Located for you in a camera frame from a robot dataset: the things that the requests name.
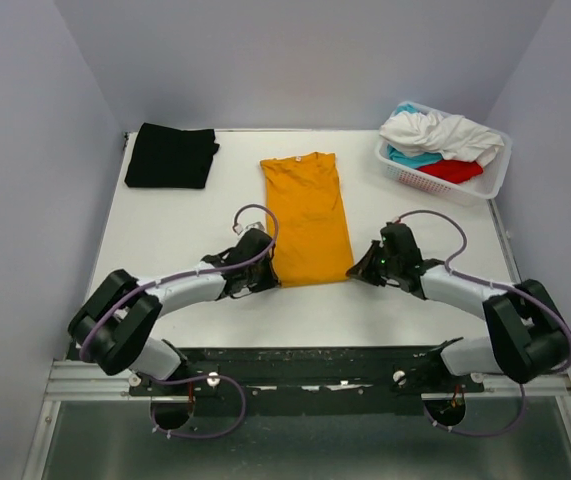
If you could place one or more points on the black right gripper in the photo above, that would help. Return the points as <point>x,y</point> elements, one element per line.
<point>363,269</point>

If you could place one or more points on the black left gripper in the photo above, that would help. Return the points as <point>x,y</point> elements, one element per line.
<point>270,281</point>

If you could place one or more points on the yellow t shirt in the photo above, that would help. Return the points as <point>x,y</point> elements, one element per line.
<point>313,245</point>

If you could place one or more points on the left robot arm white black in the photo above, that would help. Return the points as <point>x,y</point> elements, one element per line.
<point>113,327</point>

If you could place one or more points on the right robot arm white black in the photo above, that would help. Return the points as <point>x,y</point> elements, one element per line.
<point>526,336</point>

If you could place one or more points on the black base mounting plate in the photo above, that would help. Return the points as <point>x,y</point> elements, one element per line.
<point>307,381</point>

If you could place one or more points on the light blue t shirt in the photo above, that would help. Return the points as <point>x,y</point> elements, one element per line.
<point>416,162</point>

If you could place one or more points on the red t shirt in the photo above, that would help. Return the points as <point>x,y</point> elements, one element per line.
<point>453,171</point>

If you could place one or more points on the white plastic laundry basket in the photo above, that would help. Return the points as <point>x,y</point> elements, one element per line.
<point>483,187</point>

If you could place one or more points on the folded black t shirt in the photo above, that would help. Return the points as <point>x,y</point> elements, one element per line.
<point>168,158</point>

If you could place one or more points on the white crumpled t shirt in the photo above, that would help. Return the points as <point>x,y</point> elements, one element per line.
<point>454,137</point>

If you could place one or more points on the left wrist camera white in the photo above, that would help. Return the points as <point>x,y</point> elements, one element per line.
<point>240,229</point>

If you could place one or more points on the aluminium frame rail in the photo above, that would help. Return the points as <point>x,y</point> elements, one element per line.
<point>78,381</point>

